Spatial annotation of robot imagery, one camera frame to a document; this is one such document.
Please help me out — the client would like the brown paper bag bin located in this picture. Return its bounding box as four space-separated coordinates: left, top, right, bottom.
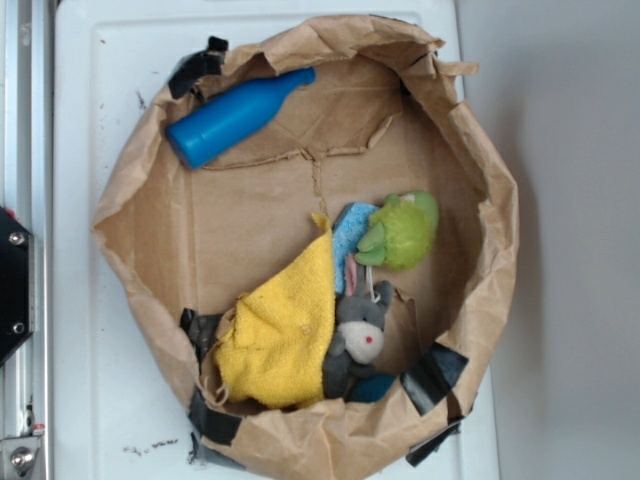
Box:
93 15 519 479

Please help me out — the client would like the green plush toy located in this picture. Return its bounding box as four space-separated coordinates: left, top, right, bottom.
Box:
355 190 439 271

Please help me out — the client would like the aluminium frame rail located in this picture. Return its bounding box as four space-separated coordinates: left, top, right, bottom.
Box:
1 1 56 479

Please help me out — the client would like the white plastic tray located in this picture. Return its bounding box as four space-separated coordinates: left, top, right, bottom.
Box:
52 0 502 480

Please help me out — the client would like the dark teal ball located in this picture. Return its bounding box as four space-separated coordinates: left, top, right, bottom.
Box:
348 373 396 403

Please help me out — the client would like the light blue sponge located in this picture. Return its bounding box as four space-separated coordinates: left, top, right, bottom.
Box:
332 202 379 294

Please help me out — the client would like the black mounting plate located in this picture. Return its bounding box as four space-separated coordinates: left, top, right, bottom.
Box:
0 207 33 366

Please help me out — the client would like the yellow terry cloth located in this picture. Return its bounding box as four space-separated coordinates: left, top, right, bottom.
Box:
214 213 336 409

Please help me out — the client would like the blue plastic bottle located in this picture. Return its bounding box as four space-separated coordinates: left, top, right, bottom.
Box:
166 67 316 169

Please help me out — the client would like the grey plush donkey toy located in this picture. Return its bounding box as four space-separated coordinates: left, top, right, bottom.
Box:
322 254 393 399

